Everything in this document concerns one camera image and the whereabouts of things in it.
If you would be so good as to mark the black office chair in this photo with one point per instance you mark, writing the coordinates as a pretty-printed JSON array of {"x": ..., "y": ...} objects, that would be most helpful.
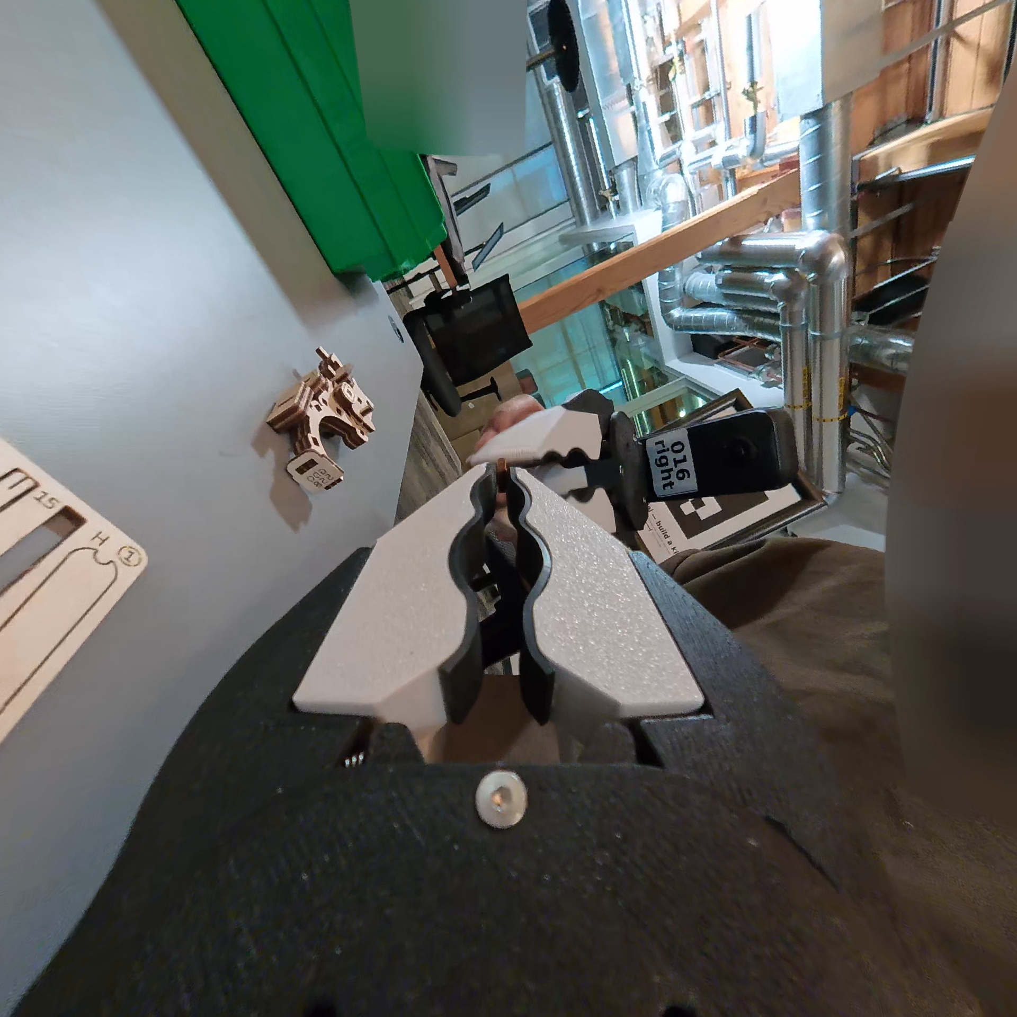
[{"x": 477, "y": 326}]

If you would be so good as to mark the wooden ceiling beam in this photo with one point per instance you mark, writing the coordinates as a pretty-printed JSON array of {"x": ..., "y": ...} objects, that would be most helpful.
[{"x": 635, "y": 262}]

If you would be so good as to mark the wooden model figure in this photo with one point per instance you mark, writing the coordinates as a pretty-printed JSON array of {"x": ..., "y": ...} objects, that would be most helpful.
[{"x": 326, "y": 413}]

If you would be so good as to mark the person's right hand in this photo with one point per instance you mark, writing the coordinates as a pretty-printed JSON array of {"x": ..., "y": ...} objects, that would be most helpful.
[{"x": 508, "y": 417}]

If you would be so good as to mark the green plastic bin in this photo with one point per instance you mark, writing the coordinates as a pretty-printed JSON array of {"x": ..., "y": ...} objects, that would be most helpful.
[{"x": 318, "y": 119}]

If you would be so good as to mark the thin wooden piece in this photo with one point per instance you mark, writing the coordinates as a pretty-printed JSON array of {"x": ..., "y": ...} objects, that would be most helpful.
[{"x": 501, "y": 470}]

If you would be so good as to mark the grey desk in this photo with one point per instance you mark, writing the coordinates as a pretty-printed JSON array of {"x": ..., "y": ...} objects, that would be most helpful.
[{"x": 159, "y": 238}]

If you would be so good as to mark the laser-cut wooden parts sheet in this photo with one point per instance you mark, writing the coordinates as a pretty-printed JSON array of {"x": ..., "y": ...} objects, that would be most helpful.
[{"x": 71, "y": 588}]

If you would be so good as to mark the silver ventilation pipes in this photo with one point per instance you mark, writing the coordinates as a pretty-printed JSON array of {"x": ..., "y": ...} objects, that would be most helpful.
[{"x": 826, "y": 318}]

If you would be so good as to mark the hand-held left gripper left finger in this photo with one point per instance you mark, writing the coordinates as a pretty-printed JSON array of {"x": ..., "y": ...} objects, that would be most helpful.
[{"x": 381, "y": 620}]

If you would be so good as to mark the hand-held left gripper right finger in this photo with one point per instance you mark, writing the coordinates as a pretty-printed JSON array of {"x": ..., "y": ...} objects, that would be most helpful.
[{"x": 612, "y": 635}]

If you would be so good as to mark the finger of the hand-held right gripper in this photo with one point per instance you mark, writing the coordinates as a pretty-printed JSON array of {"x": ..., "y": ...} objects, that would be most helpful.
[
  {"x": 548, "y": 437},
  {"x": 592, "y": 492}
]

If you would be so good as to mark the framed marker sign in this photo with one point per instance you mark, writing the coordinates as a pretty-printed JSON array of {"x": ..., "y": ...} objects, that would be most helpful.
[{"x": 731, "y": 512}]

